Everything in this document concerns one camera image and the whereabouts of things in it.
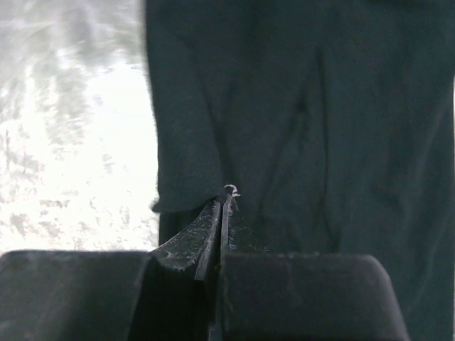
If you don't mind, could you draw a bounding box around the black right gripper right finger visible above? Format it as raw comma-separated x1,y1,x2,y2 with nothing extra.
218,185,409,340

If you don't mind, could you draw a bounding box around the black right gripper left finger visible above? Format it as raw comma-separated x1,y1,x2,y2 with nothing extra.
1,201,221,340

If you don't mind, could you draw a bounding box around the black t shirt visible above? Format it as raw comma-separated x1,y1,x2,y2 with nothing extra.
145,1,454,340

